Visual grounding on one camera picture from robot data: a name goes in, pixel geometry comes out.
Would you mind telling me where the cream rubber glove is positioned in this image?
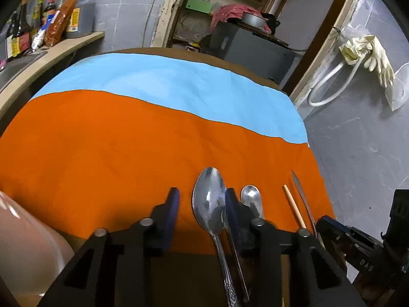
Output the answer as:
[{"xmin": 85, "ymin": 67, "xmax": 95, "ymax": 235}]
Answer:
[
  {"xmin": 364, "ymin": 35, "xmax": 395, "ymax": 87},
  {"xmin": 339, "ymin": 37, "xmax": 369, "ymax": 66}
]

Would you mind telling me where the white hose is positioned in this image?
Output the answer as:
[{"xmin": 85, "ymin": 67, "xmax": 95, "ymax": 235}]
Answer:
[{"xmin": 307, "ymin": 60, "xmax": 365, "ymax": 107}]

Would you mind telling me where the translucent plastic cover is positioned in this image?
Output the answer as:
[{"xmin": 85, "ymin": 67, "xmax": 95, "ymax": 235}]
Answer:
[{"xmin": 385, "ymin": 64, "xmax": 409, "ymax": 111}]

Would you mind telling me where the dark grey cabinet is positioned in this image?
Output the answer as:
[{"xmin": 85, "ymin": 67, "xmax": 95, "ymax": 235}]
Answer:
[{"xmin": 200, "ymin": 22, "xmax": 298, "ymax": 84}]

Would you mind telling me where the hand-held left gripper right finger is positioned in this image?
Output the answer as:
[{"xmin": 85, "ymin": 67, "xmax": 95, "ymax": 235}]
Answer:
[{"xmin": 224, "ymin": 188, "xmax": 368, "ymax": 307}]

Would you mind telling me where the blue and white packet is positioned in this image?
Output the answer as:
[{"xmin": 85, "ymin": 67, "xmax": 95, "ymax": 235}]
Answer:
[{"xmin": 30, "ymin": 22, "xmax": 52, "ymax": 50}]

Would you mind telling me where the metal table knife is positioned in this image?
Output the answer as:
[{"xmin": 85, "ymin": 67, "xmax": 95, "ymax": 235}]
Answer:
[{"xmin": 291, "ymin": 170, "xmax": 318, "ymax": 239}]

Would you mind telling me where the steel sink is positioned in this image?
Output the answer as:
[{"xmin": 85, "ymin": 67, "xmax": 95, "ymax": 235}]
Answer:
[{"xmin": 0, "ymin": 51, "xmax": 44, "ymax": 91}]

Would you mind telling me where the large dark sauce jug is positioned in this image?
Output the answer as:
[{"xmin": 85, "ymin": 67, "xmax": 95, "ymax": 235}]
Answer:
[{"xmin": 65, "ymin": 0, "xmax": 96, "ymax": 39}]

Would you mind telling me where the large metal spoon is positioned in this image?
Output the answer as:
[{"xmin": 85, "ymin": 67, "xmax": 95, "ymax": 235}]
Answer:
[{"xmin": 192, "ymin": 167, "xmax": 244, "ymax": 307}]

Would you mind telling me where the beige kitchen counter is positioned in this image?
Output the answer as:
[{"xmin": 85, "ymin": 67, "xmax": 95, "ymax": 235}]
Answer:
[{"xmin": 0, "ymin": 31, "xmax": 106, "ymax": 119}]

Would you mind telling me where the red chili powder packet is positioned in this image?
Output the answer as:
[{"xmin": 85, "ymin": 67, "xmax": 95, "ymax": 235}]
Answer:
[{"xmin": 45, "ymin": 0, "xmax": 79, "ymax": 47}]

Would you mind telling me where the pink cloth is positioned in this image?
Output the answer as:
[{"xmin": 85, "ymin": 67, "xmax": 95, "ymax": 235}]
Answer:
[{"xmin": 211, "ymin": 4, "xmax": 266, "ymax": 28}]

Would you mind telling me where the small metal spoon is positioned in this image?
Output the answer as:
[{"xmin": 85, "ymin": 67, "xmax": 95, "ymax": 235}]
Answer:
[{"xmin": 241, "ymin": 185, "xmax": 266, "ymax": 221}]

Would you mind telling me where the green box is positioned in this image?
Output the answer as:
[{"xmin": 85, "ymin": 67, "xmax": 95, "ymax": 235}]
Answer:
[{"xmin": 186, "ymin": 0, "xmax": 213, "ymax": 14}]

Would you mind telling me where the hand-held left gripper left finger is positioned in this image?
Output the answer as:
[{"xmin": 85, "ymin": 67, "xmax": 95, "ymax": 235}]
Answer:
[{"xmin": 38, "ymin": 187, "xmax": 180, "ymax": 307}]

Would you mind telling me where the wooden door frame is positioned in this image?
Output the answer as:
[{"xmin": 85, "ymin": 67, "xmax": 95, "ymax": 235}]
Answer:
[{"xmin": 150, "ymin": 0, "xmax": 363, "ymax": 109}]

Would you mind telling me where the tall brown sauce bottle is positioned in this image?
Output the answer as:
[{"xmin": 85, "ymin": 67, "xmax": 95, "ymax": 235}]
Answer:
[{"xmin": 12, "ymin": 0, "xmax": 32, "ymax": 56}]

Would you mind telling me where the dark bottle yellow cap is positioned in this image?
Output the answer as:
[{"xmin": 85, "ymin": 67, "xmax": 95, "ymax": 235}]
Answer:
[{"xmin": 32, "ymin": 0, "xmax": 45, "ymax": 30}]

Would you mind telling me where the white plastic utensil holder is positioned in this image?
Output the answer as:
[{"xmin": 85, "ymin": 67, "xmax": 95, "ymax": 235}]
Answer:
[{"xmin": 0, "ymin": 191, "xmax": 75, "ymax": 306}]

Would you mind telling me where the wooden chopstick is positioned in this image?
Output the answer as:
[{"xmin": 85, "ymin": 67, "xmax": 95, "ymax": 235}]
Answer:
[{"xmin": 282, "ymin": 184, "xmax": 307, "ymax": 231}]

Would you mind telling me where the dark sauce bottle red cap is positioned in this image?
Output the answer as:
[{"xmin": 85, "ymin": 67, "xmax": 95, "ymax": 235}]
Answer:
[{"xmin": 42, "ymin": 0, "xmax": 57, "ymax": 23}]

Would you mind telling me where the metal pot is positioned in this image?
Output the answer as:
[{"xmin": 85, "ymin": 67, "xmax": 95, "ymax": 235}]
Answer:
[{"xmin": 241, "ymin": 11, "xmax": 269, "ymax": 30}]

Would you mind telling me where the orange and blue cloth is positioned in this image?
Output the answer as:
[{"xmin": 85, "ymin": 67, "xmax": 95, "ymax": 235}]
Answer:
[{"xmin": 0, "ymin": 53, "xmax": 336, "ymax": 256}]

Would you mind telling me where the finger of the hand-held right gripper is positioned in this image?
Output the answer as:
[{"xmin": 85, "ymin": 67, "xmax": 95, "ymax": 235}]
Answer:
[{"xmin": 316, "ymin": 216, "xmax": 362, "ymax": 257}]

